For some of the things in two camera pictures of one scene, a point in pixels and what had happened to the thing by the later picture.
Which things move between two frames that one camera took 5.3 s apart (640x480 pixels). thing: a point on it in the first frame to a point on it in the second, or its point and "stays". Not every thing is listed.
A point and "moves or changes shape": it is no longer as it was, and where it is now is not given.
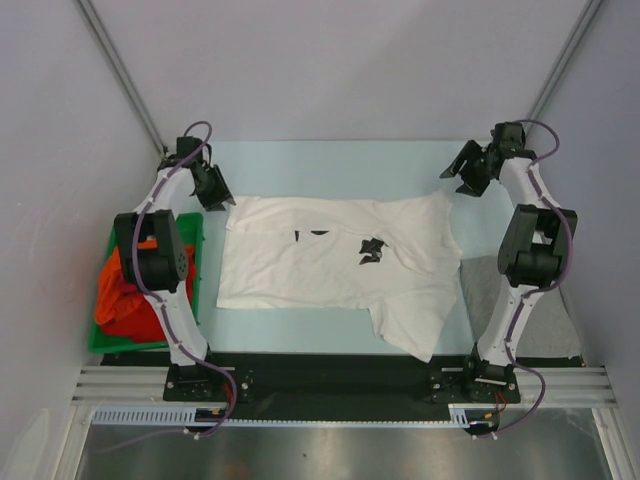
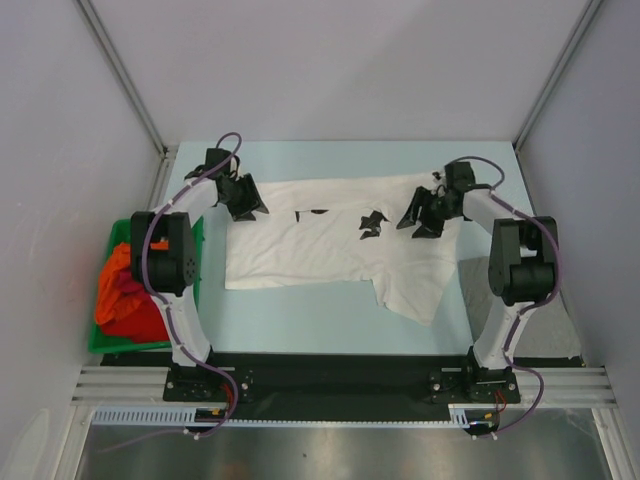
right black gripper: [471, 186] to [412, 213]
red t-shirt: [139, 323] stays
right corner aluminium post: [576, 40] stays
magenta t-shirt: [125, 287] stays
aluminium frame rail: [125, 386] stays
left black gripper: [214, 203] to [252, 200]
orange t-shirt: [114, 299] stays
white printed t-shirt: [397, 258] moves or changes shape
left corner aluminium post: [122, 74] stays
